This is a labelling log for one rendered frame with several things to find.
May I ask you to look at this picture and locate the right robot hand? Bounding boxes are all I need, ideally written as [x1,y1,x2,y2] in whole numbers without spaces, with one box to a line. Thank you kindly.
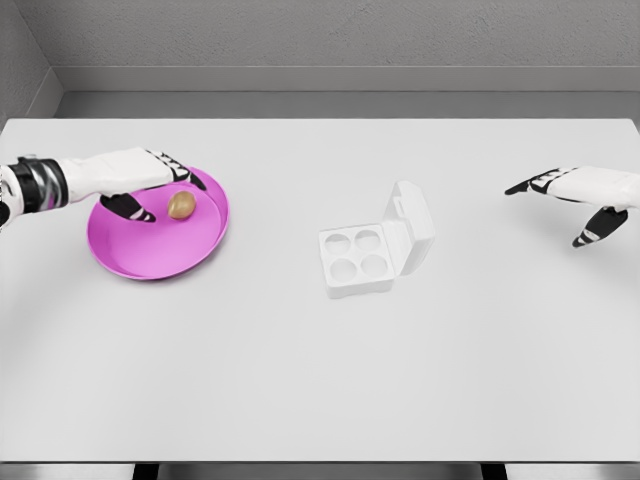
[503,166,640,249]

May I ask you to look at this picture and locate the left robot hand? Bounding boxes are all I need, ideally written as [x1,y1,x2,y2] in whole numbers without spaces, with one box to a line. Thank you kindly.
[93,146,208,224]

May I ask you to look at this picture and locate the brown egg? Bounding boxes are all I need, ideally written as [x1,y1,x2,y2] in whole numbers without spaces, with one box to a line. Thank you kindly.
[166,189,196,221]

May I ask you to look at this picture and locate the white egg box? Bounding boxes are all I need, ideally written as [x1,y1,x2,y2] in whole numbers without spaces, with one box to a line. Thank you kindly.
[317,180,434,301]

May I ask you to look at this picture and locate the pink round plate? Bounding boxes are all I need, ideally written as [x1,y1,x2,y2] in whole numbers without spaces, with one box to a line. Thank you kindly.
[86,166,231,282]

